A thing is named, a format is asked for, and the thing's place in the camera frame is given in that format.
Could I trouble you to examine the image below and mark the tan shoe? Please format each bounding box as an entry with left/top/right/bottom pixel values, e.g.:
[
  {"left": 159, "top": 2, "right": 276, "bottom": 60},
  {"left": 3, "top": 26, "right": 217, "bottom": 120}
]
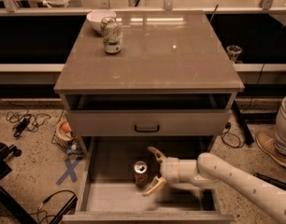
[{"left": 255, "top": 132, "right": 286, "bottom": 168}]

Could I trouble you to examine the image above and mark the open middle drawer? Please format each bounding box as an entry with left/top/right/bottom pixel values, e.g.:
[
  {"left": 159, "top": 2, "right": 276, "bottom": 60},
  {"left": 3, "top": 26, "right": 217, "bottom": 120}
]
[{"left": 63, "top": 136, "right": 233, "bottom": 224}]

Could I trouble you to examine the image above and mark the black power adapter cable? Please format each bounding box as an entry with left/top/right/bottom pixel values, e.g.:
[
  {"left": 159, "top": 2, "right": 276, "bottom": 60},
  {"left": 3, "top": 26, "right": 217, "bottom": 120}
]
[{"left": 6, "top": 105, "right": 52, "bottom": 138}]

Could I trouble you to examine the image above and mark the wire basket with items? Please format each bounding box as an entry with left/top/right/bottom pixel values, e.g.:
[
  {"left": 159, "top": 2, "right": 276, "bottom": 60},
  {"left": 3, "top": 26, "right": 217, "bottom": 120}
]
[{"left": 51, "top": 112, "right": 84, "bottom": 157}]

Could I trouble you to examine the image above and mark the black cable lower left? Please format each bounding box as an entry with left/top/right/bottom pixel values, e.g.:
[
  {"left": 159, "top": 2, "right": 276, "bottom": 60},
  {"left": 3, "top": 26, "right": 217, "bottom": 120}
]
[{"left": 30, "top": 189, "right": 79, "bottom": 224}]

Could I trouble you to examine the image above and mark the black chair leg with caster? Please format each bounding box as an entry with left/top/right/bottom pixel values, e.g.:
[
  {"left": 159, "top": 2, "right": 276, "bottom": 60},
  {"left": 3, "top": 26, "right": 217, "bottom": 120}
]
[{"left": 254, "top": 173, "right": 286, "bottom": 190}]

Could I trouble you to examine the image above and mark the person leg in light trousers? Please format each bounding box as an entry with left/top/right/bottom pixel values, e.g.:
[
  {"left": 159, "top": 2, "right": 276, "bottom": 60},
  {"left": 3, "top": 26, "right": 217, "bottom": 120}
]
[{"left": 276, "top": 96, "right": 286, "bottom": 156}]

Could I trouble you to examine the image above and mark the top drawer with black handle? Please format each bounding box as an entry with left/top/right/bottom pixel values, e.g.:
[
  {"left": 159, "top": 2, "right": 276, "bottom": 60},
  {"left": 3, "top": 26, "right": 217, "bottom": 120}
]
[{"left": 64, "top": 110, "right": 231, "bottom": 136}]

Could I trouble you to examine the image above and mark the black office chair base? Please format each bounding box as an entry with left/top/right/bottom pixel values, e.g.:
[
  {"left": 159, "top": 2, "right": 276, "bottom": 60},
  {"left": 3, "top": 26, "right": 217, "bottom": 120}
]
[{"left": 0, "top": 142, "right": 37, "bottom": 224}]

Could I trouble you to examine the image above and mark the grey drawer cabinet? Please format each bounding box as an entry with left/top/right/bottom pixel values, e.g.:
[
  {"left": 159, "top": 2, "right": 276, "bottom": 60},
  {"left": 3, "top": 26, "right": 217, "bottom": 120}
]
[{"left": 54, "top": 11, "right": 244, "bottom": 149}]

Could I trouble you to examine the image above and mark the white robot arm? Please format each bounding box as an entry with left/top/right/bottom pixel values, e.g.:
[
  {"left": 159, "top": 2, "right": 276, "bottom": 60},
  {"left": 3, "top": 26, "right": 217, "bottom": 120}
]
[{"left": 143, "top": 147, "right": 286, "bottom": 224}]

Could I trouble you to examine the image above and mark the white bowl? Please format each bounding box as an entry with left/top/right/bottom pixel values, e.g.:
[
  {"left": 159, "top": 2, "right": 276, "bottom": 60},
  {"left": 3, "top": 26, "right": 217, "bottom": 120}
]
[{"left": 86, "top": 9, "right": 116, "bottom": 33}]

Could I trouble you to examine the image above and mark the clear glass cup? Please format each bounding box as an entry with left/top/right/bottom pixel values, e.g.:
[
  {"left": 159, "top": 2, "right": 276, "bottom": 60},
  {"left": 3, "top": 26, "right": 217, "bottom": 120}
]
[{"left": 226, "top": 45, "right": 242, "bottom": 63}]

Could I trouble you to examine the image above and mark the orange soda can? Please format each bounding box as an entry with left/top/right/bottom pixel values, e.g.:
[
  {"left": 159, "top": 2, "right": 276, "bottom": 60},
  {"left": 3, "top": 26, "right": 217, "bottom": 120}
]
[{"left": 134, "top": 161, "right": 149, "bottom": 188}]

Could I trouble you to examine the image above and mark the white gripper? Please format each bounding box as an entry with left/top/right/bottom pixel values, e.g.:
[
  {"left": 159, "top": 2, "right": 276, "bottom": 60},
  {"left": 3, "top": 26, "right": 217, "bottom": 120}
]
[{"left": 143, "top": 147, "right": 180, "bottom": 196}]

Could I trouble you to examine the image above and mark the black cable right floor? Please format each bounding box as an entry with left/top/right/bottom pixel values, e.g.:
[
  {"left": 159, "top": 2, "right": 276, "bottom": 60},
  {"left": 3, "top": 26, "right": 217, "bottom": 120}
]
[{"left": 221, "top": 122, "right": 246, "bottom": 149}]

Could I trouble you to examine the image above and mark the green and white can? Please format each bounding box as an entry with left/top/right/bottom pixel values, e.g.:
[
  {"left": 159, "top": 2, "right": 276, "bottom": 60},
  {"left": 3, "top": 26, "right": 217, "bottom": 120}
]
[{"left": 101, "top": 17, "right": 121, "bottom": 54}]

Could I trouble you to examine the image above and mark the blue tape cross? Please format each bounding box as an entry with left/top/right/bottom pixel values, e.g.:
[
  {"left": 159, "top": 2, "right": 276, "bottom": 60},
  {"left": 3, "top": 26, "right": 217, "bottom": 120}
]
[{"left": 56, "top": 158, "right": 81, "bottom": 186}]

